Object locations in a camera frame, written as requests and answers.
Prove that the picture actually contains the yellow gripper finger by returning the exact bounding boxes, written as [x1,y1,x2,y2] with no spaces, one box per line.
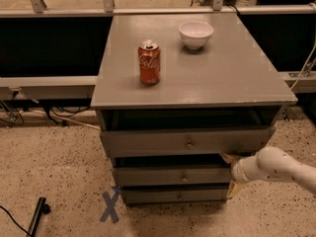
[220,153,241,164]
[226,180,246,199]

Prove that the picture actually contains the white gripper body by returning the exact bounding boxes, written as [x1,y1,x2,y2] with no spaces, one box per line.
[231,156,261,184]

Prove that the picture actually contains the grey drawer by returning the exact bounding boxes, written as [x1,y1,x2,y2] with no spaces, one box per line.
[113,165,231,187]
[121,185,228,204]
[101,127,276,158]

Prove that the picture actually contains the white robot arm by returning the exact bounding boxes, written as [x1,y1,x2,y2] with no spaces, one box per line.
[221,146,316,199]

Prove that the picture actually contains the grey top drawer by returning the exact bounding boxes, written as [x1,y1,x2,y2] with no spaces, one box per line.
[101,127,276,158]

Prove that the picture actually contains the grey bottom drawer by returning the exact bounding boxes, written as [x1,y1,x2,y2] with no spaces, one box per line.
[121,185,228,204]

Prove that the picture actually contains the blue tape cross mark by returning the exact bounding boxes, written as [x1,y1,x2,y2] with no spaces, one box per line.
[100,187,121,224]

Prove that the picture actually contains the white ceramic bowl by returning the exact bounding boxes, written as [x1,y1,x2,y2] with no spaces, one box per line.
[179,21,213,49]

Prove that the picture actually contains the red cola can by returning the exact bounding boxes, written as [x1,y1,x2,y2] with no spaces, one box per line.
[138,39,160,85]

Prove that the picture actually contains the black power strip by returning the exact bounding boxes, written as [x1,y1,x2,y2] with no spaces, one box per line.
[27,197,51,237]

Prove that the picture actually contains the grey metal railing frame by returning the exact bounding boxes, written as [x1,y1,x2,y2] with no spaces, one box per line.
[0,0,316,102]

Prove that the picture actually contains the tangled black cables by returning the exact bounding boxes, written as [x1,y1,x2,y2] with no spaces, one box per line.
[0,89,92,128]

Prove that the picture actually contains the white hanging cable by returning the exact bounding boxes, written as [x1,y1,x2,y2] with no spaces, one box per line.
[289,2,316,91]

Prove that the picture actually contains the black floor cable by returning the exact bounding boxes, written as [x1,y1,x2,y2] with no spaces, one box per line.
[0,205,31,237]

